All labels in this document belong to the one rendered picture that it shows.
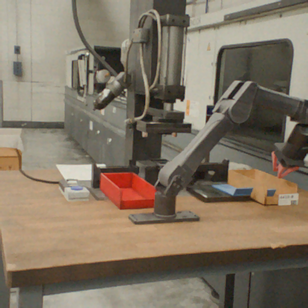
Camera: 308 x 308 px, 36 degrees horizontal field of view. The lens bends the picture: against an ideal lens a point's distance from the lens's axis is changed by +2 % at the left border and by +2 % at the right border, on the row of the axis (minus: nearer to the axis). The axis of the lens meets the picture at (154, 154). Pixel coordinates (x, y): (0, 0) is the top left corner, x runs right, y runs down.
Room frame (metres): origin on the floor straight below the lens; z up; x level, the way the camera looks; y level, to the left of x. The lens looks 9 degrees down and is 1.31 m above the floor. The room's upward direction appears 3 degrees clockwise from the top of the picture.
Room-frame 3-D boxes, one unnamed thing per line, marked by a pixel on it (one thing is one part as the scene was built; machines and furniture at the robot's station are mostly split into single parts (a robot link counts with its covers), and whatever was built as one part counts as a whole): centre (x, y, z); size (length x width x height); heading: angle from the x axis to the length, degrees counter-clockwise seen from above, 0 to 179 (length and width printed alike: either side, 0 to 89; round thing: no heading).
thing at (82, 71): (7.22, 1.10, 1.27); 0.23 x 0.18 x 0.38; 107
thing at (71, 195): (1.49, 0.24, 0.90); 0.07 x 0.07 x 0.06; 21
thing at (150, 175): (1.75, -0.05, 0.94); 0.20 x 0.10 x 0.07; 111
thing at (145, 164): (1.75, -0.05, 0.98); 0.20 x 0.10 x 0.01; 111
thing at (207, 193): (1.62, -0.23, 0.91); 0.17 x 0.16 x 0.02; 111
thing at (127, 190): (1.52, 0.08, 0.93); 0.25 x 0.12 x 0.06; 21
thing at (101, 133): (7.53, 0.66, 0.49); 5.51 x 1.02 x 0.97; 17
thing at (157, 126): (1.81, -0.01, 1.22); 0.26 x 0.18 x 0.30; 21
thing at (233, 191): (1.62, -0.28, 0.93); 0.15 x 0.07 x 0.03; 25
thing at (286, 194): (1.66, -0.39, 0.93); 0.25 x 0.13 x 0.08; 21
